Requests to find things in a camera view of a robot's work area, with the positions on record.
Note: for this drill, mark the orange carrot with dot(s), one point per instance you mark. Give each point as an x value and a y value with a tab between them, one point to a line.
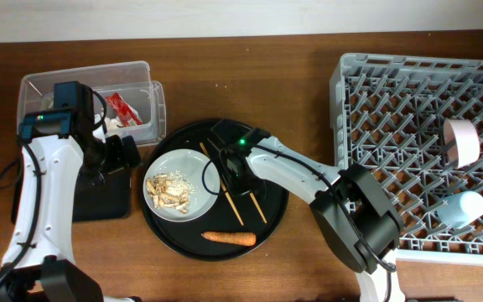
236	238

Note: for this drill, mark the clear plastic bin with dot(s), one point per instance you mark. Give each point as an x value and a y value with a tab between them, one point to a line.
131	80

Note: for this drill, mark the food scraps and rice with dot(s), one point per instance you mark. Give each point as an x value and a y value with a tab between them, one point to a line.
170	190

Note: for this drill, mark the white tissue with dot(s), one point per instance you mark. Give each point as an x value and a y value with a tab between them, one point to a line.
109	126

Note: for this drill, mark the round black tray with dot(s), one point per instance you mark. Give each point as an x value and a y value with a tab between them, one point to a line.
185	237

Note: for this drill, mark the pink bowl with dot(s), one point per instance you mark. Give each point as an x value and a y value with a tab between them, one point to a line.
461	142

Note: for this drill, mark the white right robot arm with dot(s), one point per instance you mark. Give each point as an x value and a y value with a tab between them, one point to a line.
359	223

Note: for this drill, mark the red wrapper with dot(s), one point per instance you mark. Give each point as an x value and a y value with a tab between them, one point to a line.
126	114

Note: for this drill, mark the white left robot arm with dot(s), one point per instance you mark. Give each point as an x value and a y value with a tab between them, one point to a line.
57	146

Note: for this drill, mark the light blue cup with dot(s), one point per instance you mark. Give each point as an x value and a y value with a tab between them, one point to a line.
459	210

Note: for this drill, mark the light grey plate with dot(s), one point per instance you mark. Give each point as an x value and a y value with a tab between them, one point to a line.
199	170

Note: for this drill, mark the grey dishwasher rack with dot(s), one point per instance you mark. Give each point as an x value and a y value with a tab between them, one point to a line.
387	113

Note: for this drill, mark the black rectangular tray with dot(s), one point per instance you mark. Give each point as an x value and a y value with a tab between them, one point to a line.
106	201

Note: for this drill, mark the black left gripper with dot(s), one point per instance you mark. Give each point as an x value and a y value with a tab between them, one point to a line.
120	158

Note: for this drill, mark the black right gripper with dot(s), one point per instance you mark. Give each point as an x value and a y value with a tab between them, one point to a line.
236	184

